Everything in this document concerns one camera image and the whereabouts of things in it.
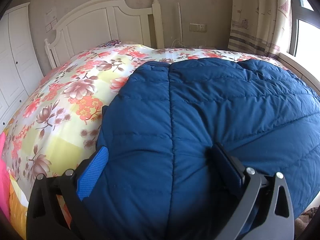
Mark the blue quilted puffer jacket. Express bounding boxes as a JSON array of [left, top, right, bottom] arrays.
[[84, 58, 319, 239]]

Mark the floral bed quilt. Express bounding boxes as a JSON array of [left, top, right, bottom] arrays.
[[0, 43, 288, 239]]

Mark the white wardrobe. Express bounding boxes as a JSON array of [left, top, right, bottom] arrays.
[[0, 3, 43, 130]]

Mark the colourful patterned pillow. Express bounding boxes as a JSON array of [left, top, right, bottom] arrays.
[[98, 40, 121, 48]]

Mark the white wooden headboard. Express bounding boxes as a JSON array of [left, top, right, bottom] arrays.
[[44, 0, 165, 68]]

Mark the patterned window curtain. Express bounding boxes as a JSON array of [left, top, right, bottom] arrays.
[[228, 0, 292, 59]]

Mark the wall power socket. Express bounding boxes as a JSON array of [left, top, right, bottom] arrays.
[[189, 23, 207, 33]]

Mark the window frame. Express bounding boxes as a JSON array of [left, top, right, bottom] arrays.
[[290, 0, 319, 61]]

